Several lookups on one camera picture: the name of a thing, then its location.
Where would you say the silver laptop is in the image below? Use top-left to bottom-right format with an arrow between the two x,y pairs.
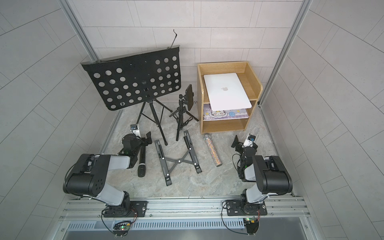
204,73 -> 252,111

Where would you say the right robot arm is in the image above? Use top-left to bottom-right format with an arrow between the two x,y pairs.
231,134 -> 293,207

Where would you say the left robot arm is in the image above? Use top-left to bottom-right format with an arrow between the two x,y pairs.
63,132 -> 152,215

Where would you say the black folding laptop stand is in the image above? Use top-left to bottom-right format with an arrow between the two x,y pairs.
154,129 -> 203,187

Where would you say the black microphone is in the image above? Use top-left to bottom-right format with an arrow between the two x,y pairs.
138,146 -> 146,178

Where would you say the cartoon cat picture book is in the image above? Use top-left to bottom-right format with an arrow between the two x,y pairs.
203,104 -> 249,121

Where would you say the black phone tripod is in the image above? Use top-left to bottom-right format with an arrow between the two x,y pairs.
170,85 -> 199,141

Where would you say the wooden two-tier shelf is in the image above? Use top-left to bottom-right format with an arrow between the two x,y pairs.
197,61 -> 263,134

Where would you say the black perforated music stand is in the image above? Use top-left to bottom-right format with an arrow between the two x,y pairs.
81,45 -> 181,127

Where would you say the right circuit board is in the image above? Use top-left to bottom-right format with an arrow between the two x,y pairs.
243,218 -> 260,235

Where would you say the circuit board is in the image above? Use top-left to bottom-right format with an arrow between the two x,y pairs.
243,218 -> 260,235
113,221 -> 133,236

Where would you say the left circuit board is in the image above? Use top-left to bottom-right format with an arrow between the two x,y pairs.
113,221 -> 133,236

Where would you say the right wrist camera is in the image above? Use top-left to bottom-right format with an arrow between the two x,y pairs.
243,134 -> 258,149

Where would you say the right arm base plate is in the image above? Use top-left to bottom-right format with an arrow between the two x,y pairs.
223,200 -> 268,216

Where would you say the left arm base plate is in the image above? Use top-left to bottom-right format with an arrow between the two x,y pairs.
102,201 -> 148,218

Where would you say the aluminium mounting rail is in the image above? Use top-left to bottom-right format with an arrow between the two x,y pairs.
58,196 -> 310,223

